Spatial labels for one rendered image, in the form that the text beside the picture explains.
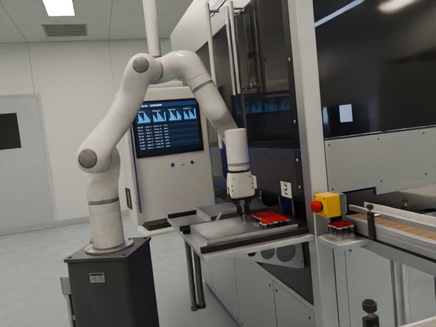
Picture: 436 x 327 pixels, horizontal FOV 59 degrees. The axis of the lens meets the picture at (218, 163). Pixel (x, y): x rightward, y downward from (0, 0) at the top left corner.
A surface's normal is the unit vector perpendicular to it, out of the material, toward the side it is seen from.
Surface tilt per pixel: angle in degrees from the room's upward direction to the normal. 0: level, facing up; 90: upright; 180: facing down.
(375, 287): 90
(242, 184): 91
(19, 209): 90
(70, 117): 90
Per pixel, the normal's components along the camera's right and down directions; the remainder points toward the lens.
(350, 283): 0.29, 0.05
